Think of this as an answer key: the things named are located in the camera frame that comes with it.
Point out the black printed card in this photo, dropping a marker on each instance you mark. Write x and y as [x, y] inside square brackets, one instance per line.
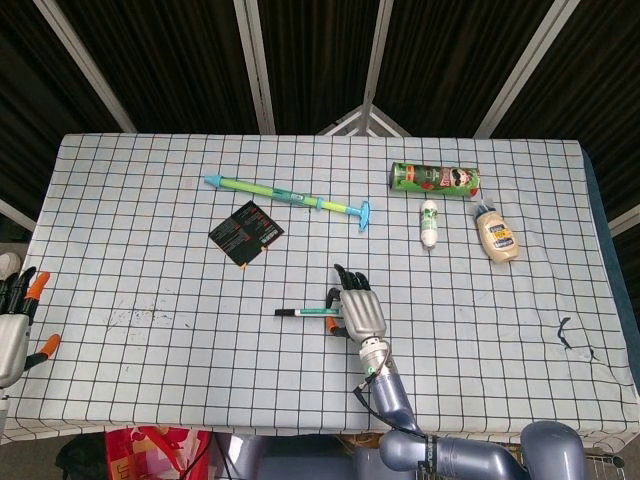
[245, 232]

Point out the blue grey right robot arm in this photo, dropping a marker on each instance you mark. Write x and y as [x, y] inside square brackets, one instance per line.
[395, 400]

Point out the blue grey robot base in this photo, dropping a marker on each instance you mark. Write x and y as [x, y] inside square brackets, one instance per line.
[300, 460]

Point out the beige mayonnaise squeeze bottle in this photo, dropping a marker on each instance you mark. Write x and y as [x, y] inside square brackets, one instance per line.
[497, 240]

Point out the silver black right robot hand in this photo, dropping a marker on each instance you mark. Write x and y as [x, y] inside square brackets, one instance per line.
[362, 312]

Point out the blue green toy water pump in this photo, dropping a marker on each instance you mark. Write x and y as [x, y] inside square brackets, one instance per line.
[280, 194]

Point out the white checked tablecloth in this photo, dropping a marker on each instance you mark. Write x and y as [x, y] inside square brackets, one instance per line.
[200, 360]

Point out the green white marker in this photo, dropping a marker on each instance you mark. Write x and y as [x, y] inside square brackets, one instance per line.
[312, 312]

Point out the dark white-framed folding screen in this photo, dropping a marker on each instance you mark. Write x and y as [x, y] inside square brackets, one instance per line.
[175, 60]

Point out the black bag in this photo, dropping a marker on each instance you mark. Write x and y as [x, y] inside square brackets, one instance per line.
[82, 460]

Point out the white metal screen foot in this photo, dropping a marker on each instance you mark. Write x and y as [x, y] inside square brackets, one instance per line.
[367, 122]

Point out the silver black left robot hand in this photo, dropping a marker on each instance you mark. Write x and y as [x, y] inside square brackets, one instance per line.
[12, 345]

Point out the black marker cap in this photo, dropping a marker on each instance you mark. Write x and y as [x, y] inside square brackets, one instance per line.
[284, 312]

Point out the small white bottle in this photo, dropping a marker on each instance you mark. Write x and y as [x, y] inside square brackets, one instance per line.
[430, 225]

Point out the red plastic bag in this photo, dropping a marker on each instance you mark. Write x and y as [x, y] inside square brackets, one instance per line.
[150, 452]

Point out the green chips can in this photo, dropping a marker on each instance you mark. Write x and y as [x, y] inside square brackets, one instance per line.
[435, 179]

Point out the white shoe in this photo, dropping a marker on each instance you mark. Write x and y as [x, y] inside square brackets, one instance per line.
[7, 262]

